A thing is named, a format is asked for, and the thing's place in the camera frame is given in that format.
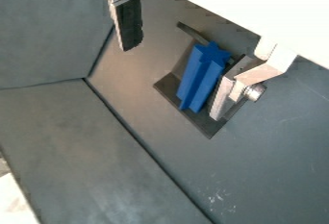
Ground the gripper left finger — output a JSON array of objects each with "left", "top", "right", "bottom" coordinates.
[{"left": 107, "top": 0, "right": 144, "bottom": 51}]

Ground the blue star prism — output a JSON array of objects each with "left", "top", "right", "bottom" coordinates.
[{"left": 176, "top": 41, "right": 231, "bottom": 112}]

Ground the black angled fixture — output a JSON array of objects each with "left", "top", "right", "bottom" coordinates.
[{"left": 152, "top": 22, "right": 247, "bottom": 139}]

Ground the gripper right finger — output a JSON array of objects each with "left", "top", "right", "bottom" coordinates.
[{"left": 210, "top": 37, "right": 297, "bottom": 121}]

